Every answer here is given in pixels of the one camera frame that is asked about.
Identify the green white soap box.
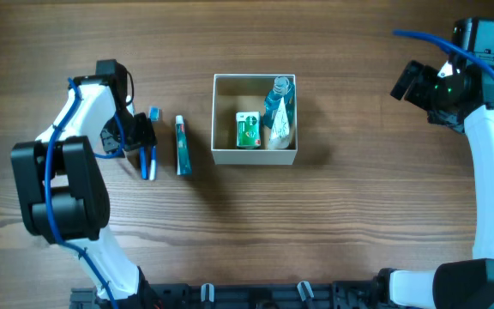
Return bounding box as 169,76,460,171
236,112,262,149

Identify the teal toothpaste tube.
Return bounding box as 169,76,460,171
175,115,192,176

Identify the white lotion tube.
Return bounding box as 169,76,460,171
268,98,291,150

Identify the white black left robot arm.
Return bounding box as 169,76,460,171
10,72,163,308

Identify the blue mouthwash bottle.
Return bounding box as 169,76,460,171
262,76,295,128

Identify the white open cardboard box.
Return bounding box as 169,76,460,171
211,74,298,166

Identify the blue white toothbrush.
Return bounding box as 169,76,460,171
148,106,160,181

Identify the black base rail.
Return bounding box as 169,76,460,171
69,279,385,309

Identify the blue disposable razor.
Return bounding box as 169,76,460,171
139,147,148,179

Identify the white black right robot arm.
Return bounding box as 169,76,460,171
380,61,494,308

